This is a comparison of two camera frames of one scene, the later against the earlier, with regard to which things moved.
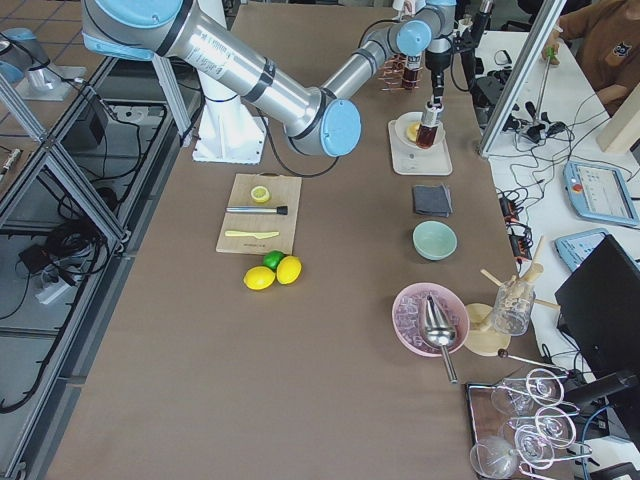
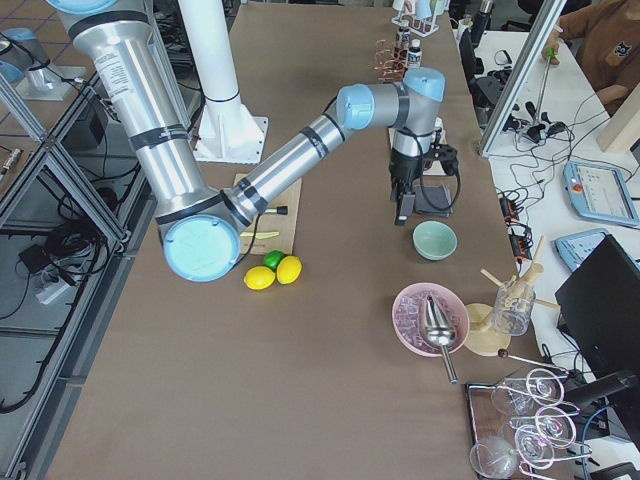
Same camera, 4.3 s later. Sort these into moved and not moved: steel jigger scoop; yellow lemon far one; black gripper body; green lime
Moved: black gripper body
Not moved: green lime; steel jigger scoop; yellow lemon far one
